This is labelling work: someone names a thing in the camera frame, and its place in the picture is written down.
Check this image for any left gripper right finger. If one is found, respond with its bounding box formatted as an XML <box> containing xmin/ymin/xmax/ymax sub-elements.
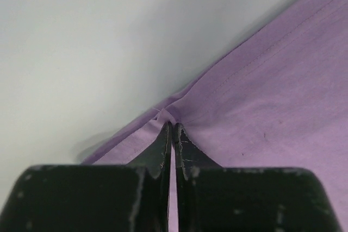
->
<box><xmin>173</xmin><ymin>124</ymin><xmax>341</xmax><ymax>231</ymax></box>

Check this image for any purple t shirt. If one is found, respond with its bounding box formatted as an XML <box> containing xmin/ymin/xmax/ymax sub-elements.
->
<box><xmin>85</xmin><ymin>0</ymin><xmax>347</xmax><ymax>230</ymax></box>

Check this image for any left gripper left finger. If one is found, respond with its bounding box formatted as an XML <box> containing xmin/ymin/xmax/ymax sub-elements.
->
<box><xmin>4</xmin><ymin>122</ymin><xmax>172</xmax><ymax>231</ymax></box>

